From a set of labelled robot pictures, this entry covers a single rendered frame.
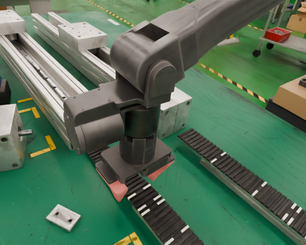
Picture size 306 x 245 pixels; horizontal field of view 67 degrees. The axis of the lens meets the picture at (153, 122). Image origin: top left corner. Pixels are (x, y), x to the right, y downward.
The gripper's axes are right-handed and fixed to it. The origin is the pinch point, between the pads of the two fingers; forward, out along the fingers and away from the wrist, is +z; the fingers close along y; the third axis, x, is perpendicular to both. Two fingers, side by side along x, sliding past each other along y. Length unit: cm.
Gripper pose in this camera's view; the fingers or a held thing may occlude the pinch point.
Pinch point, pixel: (135, 185)
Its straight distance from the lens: 45.3
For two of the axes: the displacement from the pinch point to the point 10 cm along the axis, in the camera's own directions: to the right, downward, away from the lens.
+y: -7.7, 3.4, -5.4
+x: 6.3, 5.2, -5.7
